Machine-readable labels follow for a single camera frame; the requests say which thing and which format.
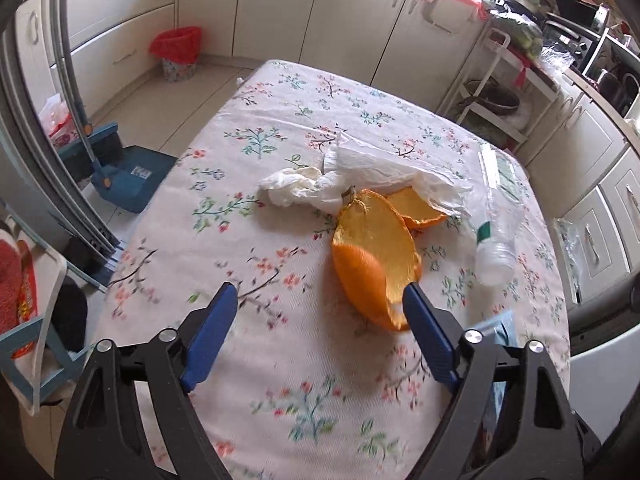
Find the white tissue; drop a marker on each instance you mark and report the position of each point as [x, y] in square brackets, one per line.
[351, 165]

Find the white kitchen trolley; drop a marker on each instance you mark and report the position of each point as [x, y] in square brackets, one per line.
[493, 56]

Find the blue white folding rack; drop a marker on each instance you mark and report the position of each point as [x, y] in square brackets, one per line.
[34, 361]

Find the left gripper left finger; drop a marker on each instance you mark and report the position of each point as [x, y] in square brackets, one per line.
[203, 333]

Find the black wok on trolley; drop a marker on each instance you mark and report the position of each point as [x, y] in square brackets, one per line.
[495, 97]

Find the clear plastic bottle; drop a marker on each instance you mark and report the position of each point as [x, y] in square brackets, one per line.
[498, 219]

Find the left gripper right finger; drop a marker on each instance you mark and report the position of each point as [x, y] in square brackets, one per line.
[437, 333]

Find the milk carton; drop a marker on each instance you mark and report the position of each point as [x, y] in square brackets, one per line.
[500, 329]

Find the orange peel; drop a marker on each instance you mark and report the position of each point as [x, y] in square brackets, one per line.
[374, 253]

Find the hanging white bin red bag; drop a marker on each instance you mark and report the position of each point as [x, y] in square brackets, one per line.
[454, 15]

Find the blue dustpan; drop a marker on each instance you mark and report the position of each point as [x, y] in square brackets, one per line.
[131, 182]

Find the red-lined small trash bin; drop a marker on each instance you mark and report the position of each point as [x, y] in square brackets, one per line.
[178, 50]

